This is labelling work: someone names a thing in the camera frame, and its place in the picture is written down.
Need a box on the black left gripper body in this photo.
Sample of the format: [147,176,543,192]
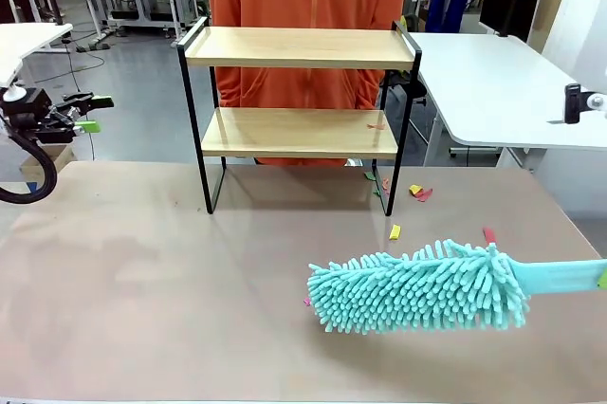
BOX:
[1,87,77,145]

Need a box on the teal microfiber duster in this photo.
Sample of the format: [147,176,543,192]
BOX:
[306,238,607,335]

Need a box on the brown cardboard box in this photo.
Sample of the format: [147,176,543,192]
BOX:
[18,142,78,188]

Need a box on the small white table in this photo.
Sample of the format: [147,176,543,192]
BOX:
[0,23,75,88]

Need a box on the large white table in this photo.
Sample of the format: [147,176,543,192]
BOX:
[407,32,607,168]

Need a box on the black office chair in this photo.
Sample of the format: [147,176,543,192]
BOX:
[384,66,429,158]

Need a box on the black monitor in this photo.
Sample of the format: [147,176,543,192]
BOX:
[478,0,543,44]

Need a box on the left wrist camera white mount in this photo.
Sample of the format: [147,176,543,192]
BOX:
[0,83,28,103]

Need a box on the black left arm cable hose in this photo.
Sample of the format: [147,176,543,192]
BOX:
[0,131,60,205]

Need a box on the two-tier wooden shelf black frame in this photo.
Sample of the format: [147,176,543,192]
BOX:
[176,16,423,218]

